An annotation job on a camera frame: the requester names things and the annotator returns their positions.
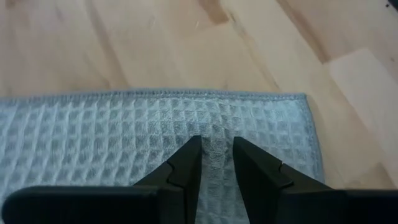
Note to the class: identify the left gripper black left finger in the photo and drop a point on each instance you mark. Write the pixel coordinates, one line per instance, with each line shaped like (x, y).
(180, 174)

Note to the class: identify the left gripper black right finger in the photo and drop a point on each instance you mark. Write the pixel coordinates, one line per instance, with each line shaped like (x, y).
(258, 174)

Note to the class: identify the light grey waffle microfiber towel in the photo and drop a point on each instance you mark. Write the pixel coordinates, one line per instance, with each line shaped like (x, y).
(93, 140)

